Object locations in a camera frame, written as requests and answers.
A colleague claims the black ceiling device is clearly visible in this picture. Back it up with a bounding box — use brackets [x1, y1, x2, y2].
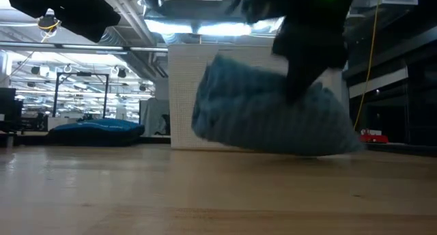
[36, 8, 61, 33]

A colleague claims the white mesh basket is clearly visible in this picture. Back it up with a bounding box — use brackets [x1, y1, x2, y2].
[167, 43, 351, 150]

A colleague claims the dark cabinet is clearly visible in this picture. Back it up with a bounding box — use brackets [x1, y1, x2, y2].
[343, 23, 437, 157]

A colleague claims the yellow cable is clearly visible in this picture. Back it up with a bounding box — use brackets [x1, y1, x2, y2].
[353, 0, 383, 130]

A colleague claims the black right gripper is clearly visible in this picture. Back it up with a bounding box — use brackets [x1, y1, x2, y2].
[272, 16, 350, 105]

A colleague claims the red box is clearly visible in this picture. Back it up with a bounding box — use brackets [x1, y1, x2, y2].
[358, 128, 389, 144]

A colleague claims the blue patterned cloth pouch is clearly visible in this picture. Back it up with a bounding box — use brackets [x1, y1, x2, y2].
[191, 53, 365, 157]

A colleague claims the blue bean bag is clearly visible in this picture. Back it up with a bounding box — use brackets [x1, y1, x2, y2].
[47, 117, 146, 148]

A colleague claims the silver overhead rail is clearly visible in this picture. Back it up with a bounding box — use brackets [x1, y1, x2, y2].
[0, 40, 169, 55]

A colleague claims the dark monitor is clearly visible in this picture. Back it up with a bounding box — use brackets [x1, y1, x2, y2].
[0, 87, 24, 133]

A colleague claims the black metal frame stand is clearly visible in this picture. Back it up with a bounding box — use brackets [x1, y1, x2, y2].
[53, 72, 110, 119]

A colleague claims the grey covered object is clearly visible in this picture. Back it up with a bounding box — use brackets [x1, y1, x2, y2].
[139, 97, 171, 137]

